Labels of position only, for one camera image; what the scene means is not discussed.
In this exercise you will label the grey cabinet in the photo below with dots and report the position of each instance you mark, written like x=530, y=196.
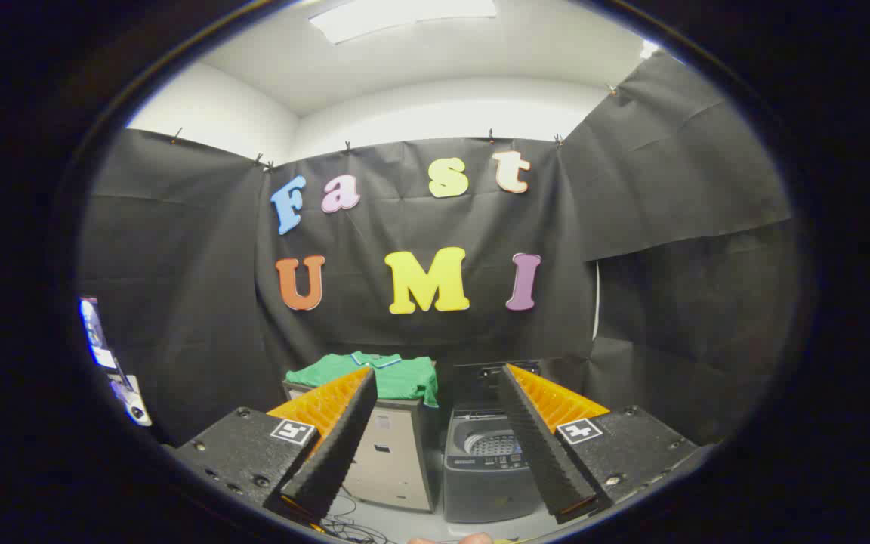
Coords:
x=397, y=457

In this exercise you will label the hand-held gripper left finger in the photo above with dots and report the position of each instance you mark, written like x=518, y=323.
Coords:
x=333, y=453

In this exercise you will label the green polo shirt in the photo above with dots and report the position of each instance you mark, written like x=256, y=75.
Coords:
x=405, y=378

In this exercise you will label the grey washing machine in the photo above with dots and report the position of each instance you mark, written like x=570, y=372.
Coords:
x=480, y=491

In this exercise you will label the ceiling light panel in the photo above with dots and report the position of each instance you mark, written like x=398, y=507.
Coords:
x=405, y=16

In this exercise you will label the black backdrop cloth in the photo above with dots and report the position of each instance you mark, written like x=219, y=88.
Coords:
x=193, y=264

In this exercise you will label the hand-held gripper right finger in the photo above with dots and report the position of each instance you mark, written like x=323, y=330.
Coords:
x=537, y=446

